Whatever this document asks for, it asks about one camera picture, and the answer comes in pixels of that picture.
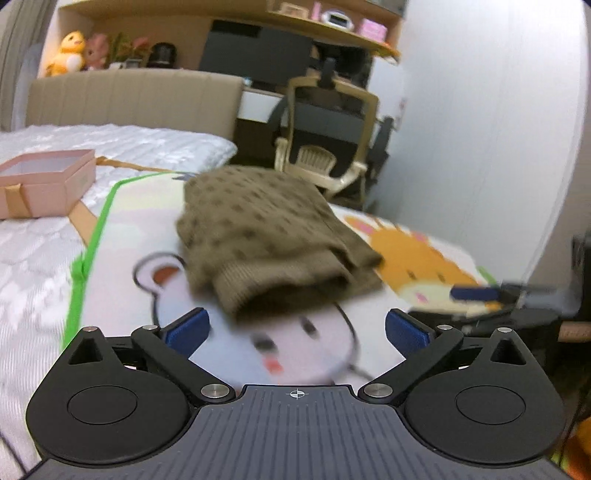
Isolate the black monitor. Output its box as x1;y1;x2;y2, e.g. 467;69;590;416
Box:
199;19;315;92

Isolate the pink plush toy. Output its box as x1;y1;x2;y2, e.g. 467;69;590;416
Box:
83;33;112;71

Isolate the wooden wall shelf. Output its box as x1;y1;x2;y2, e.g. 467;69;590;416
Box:
59;0;403;60

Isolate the orange cloth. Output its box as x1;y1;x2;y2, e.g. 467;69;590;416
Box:
553;428;591;480

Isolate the potted flower plant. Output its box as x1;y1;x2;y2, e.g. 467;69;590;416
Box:
111;31;151;66

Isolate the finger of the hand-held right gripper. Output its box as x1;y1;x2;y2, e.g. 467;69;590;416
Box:
409;308;511;335
450;284;557;304

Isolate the brown polka-dot knit sweater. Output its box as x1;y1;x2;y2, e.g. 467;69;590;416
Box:
175;166;387;325

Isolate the yellow plush toy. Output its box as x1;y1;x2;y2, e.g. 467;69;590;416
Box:
45;30;87;77

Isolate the beige padded headboard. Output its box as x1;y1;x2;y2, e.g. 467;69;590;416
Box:
27;69;245;140

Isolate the white oval clock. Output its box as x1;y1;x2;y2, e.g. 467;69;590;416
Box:
321;9;356;31

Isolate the colourful printed blanket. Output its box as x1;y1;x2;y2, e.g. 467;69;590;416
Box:
61;170;511;393

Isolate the grey curtain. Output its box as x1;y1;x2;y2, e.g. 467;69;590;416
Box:
0;0;60;134

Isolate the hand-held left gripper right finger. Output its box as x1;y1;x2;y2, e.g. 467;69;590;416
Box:
359;309;530;407

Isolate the black round speaker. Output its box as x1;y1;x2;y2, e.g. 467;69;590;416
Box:
148;42;179;70

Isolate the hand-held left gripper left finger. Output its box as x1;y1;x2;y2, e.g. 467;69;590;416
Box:
68;309;236;408

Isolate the beige and black office chair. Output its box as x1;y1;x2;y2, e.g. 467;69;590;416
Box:
270;58;396;205

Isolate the white desk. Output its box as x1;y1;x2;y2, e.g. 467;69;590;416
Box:
236;85;298;163

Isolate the white quilted bed cover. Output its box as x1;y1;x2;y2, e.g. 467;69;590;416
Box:
0;124;239;467

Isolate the white wardrobe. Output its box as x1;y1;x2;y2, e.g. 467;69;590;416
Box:
369;0;591;296

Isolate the pink gift box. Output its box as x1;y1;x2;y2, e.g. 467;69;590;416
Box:
0;148;97;220

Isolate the small pink box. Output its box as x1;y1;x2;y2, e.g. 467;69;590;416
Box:
358;18;388;40

